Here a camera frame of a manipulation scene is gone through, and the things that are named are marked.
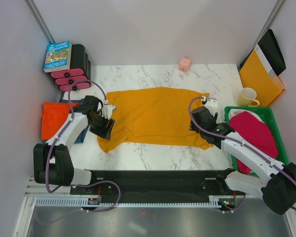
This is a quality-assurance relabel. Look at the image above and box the mustard yellow t shirt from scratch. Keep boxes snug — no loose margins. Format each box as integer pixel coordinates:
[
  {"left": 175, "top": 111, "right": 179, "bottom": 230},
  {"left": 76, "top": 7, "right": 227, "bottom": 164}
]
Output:
[{"left": 98, "top": 87, "right": 212, "bottom": 153}]

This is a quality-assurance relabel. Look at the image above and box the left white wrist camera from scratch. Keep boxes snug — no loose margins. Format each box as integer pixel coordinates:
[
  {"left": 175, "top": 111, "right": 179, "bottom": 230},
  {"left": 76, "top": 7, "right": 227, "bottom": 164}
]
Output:
[{"left": 102, "top": 104, "right": 116, "bottom": 119}]

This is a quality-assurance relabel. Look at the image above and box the magenta t shirt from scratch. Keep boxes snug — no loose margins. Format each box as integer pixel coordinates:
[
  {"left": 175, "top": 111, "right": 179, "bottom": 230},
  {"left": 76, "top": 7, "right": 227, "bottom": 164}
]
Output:
[{"left": 228, "top": 111, "right": 279, "bottom": 175}]

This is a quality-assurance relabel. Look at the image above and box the pale yellow mug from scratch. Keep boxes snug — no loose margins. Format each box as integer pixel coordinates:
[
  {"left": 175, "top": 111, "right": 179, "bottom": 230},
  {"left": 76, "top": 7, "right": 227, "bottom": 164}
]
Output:
[{"left": 237, "top": 87, "right": 260, "bottom": 107}]

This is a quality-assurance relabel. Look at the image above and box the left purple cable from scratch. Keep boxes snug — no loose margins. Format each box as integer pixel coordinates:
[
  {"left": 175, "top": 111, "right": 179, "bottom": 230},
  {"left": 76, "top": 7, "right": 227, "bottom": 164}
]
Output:
[{"left": 45, "top": 79, "right": 108, "bottom": 194}]

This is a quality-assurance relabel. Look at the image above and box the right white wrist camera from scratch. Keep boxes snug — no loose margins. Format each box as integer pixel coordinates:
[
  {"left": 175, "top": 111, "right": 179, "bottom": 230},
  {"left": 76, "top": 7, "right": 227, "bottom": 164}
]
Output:
[{"left": 204, "top": 98, "right": 218, "bottom": 116}]

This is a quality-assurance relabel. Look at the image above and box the orange envelope folder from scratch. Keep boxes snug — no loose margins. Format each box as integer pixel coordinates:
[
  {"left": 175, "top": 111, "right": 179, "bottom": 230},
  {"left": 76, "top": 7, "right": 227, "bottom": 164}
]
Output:
[{"left": 239, "top": 45, "right": 285, "bottom": 107}]

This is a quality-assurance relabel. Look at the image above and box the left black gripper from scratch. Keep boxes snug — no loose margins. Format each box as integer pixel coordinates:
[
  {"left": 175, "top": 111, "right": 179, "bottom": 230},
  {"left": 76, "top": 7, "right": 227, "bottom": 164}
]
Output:
[{"left": 89, "top": 112, "right": 115, "bottom": 141}]

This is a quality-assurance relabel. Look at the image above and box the pink cube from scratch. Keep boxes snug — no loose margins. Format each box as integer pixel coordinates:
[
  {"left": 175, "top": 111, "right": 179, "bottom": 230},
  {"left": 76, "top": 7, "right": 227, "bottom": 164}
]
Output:
[{"left": 179, "top": 58, "right": 191, "bottom": 73}]

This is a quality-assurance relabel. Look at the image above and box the blue treehouse book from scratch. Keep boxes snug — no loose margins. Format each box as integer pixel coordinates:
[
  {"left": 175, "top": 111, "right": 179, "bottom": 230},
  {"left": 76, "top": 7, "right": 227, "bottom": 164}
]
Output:
[{"left": 43, "top": 41, "right": 72, "bottom": 73}]

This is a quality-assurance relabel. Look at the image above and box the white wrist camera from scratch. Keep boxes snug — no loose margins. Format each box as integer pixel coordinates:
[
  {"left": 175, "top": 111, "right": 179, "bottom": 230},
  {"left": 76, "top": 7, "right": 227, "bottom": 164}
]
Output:
[
  {"left": 102, "top": 104, "right": 116, "bottom": 119},
  {"left": 204, "top": 98, "right": 218, "bottom": 116}
]

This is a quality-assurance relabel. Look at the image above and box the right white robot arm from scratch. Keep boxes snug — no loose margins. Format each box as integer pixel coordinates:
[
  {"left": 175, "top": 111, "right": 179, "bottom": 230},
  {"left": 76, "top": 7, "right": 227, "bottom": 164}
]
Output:
[{"left": 188, "top": 107, "right": 296, "bottom": 215}]

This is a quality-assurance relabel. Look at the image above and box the orange folded t shirt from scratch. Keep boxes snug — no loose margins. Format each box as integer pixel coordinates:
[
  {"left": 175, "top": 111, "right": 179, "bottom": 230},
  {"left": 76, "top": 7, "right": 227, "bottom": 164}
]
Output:
[{"left": 41, "top": 102, "right": 70, "bottom": 141}]

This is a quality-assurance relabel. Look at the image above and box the white slotted cable duct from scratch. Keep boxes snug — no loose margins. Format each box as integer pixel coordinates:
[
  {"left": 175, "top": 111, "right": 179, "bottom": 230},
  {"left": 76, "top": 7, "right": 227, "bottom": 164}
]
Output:
[{"left": 35, "top": 196, "right": 222, "bottom": 208}]

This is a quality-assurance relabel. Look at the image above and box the blue folded t shirt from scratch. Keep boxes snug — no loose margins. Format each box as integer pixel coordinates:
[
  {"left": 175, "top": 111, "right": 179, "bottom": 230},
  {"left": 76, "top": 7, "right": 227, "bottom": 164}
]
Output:
[{"left": 41, "top": 98, "right": 89, "bottom": 145}]

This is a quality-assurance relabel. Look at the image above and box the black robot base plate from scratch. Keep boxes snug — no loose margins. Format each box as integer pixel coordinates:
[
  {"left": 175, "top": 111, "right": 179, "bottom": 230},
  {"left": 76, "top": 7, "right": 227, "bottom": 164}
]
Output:
[{"left": 70, "top": 169, "right": 241, "bottom": 204}]

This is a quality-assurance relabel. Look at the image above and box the green plastic bin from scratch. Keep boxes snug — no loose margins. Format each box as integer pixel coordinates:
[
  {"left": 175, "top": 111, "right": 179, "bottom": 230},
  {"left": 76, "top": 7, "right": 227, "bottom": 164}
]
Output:
[{"left": 224, "top": 106, "right": 289, "bottom": 164}]

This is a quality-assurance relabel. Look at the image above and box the white cloth in bin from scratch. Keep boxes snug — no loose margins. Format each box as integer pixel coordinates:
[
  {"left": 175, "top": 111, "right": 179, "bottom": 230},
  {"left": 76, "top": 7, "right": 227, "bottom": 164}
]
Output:
[{"left": 228, "top": 109, "right": 264, "bottom": 123}]

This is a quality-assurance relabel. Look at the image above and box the black pink drawer organizer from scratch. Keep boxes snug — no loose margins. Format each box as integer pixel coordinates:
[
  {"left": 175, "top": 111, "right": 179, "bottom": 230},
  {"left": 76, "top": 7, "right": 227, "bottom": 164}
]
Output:
[{"left": 50, "top": 44, "right": 91, "bottom": 92}]

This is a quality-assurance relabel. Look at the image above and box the black white folder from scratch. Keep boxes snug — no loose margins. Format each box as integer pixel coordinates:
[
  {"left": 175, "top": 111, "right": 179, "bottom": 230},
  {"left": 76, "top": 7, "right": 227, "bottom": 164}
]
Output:
[{"left": 239, "top": 29, "right": 287, "bottom": 77}]

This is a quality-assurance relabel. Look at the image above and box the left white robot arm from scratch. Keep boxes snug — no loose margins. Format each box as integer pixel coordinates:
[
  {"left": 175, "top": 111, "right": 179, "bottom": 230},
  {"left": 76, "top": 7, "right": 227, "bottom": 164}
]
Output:
[{"left": 33, "top": 96, "right": 116, "bottom": 194}]

